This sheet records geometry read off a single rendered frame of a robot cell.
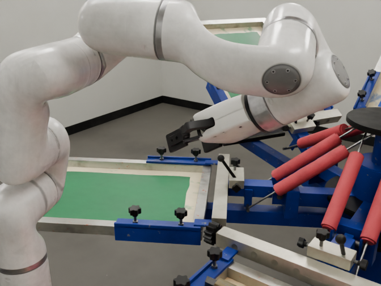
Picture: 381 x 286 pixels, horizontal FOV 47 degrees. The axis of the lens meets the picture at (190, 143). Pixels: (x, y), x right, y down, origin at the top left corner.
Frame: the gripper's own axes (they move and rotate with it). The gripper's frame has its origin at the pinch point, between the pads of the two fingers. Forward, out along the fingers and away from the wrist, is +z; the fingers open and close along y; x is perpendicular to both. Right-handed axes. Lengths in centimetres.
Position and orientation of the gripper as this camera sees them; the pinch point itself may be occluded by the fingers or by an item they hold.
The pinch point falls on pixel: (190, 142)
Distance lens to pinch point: 76.5
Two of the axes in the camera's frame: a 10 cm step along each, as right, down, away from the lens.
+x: 2.4, 9.4, -2.4
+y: -6.6, -0.2, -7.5
